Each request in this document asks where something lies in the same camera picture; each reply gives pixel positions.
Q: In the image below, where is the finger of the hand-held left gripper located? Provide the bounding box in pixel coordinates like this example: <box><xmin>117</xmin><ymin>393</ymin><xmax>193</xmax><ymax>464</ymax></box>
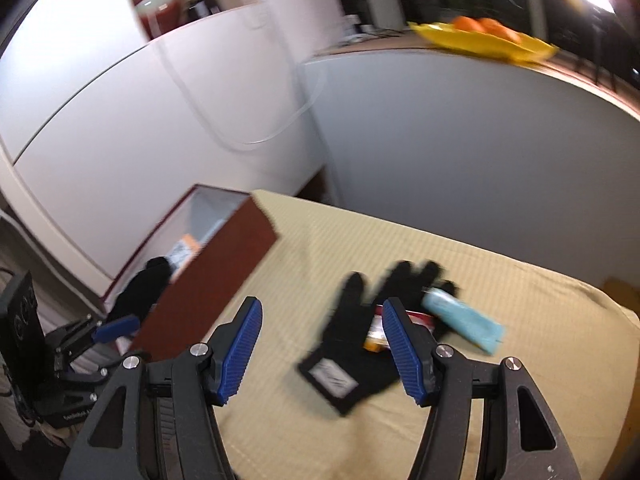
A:
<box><xmin>65</xmin><ymin>314</ymin><xmax>142</xmax><ymax>356</ymax></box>

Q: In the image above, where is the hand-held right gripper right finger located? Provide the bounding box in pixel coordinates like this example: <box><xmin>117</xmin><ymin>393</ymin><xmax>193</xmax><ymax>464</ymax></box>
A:
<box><xmin>382</xmin><ymin>296</ymin><xmax>583</xmax><ymax>480</ymax></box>

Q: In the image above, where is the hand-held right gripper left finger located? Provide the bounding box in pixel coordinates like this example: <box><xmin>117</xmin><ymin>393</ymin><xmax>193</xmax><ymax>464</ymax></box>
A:
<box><xmin>60</xmin><ymin>296</ymin><xmax>264</xmax><ymax>480</ymax></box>

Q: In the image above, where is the black knit beanie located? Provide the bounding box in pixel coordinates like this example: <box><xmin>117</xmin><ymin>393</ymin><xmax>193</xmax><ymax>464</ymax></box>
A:
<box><xmin>107</xmin><ymin>256</ymin><xmax>172</xmax><ymax>334</ymax></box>

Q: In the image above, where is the black glove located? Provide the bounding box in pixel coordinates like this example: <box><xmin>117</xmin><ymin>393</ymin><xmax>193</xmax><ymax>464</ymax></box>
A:
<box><xmin>298</xmin><ymin>260</ymin><xmax>459</xmax><ymax>417</ymax></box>

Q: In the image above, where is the dark red storage box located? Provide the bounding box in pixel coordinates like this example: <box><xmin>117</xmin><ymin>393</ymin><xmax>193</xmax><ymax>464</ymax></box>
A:
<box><xmin>102</xmin><ymin>185</ymin><xmax>279</xmax><ymax>362</ymax></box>

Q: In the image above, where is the peach tissue pack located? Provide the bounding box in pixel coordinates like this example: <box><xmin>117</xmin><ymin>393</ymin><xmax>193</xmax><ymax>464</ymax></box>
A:
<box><xmin>167</xmin><ymin>234</ymin><xmax>204</xmax><ymax>272</ymax></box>

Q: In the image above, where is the red and white snack packet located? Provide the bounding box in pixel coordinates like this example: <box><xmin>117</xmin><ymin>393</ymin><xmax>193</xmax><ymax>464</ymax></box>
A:
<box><xmin>364</xmin><ymin>310</ymin><xmax>437</xmax><ymax>354</ymax></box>

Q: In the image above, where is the light blue tube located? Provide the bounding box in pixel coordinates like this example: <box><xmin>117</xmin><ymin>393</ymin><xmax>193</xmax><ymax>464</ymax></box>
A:
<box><xmin>421</xmin><ymin>287</ymin><xmax>506</xmax><ymax>356</ymax></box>

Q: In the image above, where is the yellow striped tablecloth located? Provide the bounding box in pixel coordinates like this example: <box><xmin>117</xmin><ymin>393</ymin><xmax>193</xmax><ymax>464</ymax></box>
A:
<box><xmin>200</xmin><ymin>190</ymin><xmax>640</xmax><ymax>480</ymax></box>

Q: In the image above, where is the yellow fruit plate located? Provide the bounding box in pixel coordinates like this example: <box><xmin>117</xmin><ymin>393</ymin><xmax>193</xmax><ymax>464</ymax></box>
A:
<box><xmin>407</xmin><ymin>21</ymin><xmax>560</xmax><ymax>64</ymax></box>

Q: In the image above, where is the white power strip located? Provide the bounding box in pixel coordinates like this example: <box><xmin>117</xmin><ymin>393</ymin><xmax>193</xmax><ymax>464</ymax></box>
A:
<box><xmin>342</xmin><ymin>12</ymin><xmax>382</xmax><ymax>42</ymax></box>

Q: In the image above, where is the red vase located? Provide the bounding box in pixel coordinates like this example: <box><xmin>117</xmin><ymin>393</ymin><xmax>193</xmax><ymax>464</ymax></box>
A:
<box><xmin>122</xmin><ymin>0</ymin><xmax>184</xmax><ymax>41</ymax></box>

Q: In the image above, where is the orange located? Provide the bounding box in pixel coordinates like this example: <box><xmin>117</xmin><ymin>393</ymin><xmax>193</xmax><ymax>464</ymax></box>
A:
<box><xmin>452</xmin><ymin>16</ymin><xmax>487</xmax><ymax>34</ymax></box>
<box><xmin>480</xmin><ymin>19</ymin><xmax>522</xmax><ymax>44</ymax></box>

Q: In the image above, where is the white cable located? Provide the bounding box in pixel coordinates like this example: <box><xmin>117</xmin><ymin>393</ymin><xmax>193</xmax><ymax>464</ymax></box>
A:
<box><xmin>119</xmin><ymin>0</ymin><xmax>327</xmax><ymax>147</ymax></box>

